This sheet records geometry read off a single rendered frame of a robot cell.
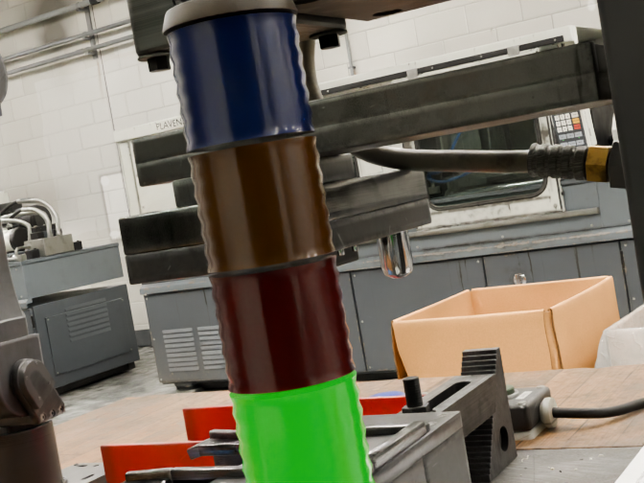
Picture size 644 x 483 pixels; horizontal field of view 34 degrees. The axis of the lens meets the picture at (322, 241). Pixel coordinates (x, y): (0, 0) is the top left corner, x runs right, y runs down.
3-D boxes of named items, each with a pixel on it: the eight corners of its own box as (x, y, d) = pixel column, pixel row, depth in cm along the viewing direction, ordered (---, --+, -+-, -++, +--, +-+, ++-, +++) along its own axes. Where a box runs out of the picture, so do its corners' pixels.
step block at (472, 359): (483, 457, 86) (465, 349, 86) (517, 456, 85) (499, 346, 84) (453, 483, 81) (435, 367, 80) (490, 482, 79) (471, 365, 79)
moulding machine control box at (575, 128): (551, 159, 496) (539, 78, 494) (567, 155, 515) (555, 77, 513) (589, 152, 486) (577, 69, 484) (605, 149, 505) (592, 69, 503)
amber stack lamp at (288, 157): (252, 258, 34) (234, 154, 33) (357, 243, 32) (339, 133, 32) (181, 277, 30) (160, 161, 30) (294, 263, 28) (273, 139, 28)
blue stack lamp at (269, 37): (233, 149, 33) (215, 43, 33) (338, 128, 32) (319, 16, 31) (159, 156, 30) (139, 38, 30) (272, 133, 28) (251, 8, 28)
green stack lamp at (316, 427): (289, 473, 34) (271, 372, 34) (396, 471, 32) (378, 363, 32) (223, 516, 31) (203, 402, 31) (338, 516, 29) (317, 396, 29)
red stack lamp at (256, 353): (270, 366, 34) (253, 264, 34) (377, 358, 32) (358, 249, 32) (202, 397, 31) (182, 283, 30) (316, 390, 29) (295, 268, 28)
